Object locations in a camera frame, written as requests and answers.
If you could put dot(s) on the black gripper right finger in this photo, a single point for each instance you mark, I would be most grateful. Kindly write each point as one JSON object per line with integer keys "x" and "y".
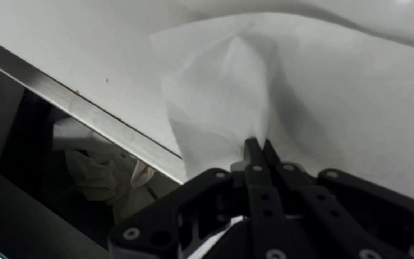
{"x": 341, "y": 210}

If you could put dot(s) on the crumpled paper trash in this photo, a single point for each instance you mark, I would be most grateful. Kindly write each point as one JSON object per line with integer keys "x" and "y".
{"x": 97, "y": 172}

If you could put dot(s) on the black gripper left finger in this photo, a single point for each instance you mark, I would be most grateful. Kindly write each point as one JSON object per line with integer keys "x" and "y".
{"x": 259, "y": 201}

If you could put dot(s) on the steel-framed waste bin opening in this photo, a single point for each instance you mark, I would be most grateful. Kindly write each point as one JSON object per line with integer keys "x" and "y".
{"x": 97, "y": 115}

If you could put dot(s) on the white paper towel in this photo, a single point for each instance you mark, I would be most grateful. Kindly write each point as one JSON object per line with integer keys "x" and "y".
{"x": 313, "y": 95}

